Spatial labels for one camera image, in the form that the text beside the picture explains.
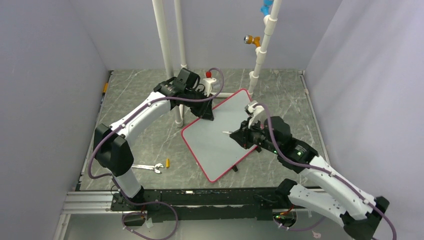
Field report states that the orange nozzle fitting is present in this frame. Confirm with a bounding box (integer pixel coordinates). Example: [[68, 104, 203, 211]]
[[243, 35, 261, 48]]

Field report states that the orange wall clip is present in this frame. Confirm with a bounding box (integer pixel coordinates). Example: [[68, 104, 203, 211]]
[[102, 82, 108, 94]]

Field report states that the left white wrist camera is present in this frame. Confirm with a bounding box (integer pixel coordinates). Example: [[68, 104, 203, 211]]
[[200, 71, 221, 97]]

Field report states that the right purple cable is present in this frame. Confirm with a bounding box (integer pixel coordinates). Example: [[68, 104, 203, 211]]
[[253, 102, 398, 240]]

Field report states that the red-framed whiteboard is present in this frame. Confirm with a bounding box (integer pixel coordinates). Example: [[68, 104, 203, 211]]
[[181, 88, 256, 183]]

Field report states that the white PVC pipe frame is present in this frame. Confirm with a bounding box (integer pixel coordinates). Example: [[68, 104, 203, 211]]
[[151, 0, 282, 129]]

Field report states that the blue pipe fitting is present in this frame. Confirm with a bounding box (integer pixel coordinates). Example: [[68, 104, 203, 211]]
[[260, 0, 274, 16]]

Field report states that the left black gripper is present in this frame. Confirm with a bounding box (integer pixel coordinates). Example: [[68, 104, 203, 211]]
[[184, 89, 215, 121]]

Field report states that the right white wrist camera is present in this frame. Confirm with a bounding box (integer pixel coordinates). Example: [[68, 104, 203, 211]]
[[244, 100, 267, 129]]

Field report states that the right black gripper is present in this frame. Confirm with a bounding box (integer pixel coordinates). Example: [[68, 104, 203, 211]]
[[230, 116, 281, 155]]

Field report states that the silver open-end wrench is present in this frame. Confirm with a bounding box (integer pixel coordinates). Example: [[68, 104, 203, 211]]
[[131, 163, 164, 174]]

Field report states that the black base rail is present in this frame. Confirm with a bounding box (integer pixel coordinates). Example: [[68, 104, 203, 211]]
[[110, 187, 296, 223]]

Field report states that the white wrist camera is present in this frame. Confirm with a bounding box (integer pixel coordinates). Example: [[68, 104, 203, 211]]
[[244, 100, 267, 129], [200, 71, 221, 97]]

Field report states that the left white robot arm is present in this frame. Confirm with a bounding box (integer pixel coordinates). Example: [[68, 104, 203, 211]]
[[90, 68, 223, 210]]

